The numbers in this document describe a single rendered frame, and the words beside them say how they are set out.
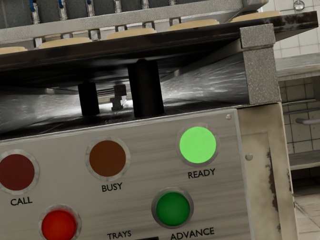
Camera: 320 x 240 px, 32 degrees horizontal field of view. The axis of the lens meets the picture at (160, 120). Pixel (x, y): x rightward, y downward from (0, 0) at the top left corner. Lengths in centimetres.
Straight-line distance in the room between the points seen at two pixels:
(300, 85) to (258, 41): 407
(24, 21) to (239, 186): 91
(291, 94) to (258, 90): 405
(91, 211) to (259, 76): 19
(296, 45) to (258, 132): 405
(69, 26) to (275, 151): 80
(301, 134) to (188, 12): 340
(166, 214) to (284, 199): 12
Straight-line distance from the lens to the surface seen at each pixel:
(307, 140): 460
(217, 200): 50
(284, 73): 378
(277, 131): 54
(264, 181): 54
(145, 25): 127
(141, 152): 49
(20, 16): 133
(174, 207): 49
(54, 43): 51
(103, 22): 125
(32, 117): 90
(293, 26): 52
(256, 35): 50
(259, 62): 50
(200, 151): 49
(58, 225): 49
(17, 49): 53
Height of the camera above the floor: 86
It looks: 3 degrees down
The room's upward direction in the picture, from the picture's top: 8 degrees counter-clockwise
